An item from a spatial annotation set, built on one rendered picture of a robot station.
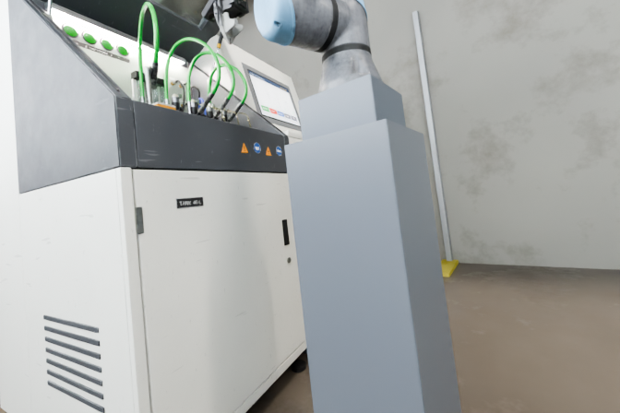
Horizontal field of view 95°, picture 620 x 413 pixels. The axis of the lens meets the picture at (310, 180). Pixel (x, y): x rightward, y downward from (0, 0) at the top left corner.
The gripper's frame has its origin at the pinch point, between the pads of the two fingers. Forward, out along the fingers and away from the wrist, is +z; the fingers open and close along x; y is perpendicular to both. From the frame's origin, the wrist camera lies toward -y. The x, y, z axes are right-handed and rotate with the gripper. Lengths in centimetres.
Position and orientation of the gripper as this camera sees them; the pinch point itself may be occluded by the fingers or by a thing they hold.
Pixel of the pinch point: (227, 41)
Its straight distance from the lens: 107.5
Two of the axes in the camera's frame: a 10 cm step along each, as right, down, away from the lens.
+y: 8.7, -1.2, -4.8
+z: 1.1, 9.9, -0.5
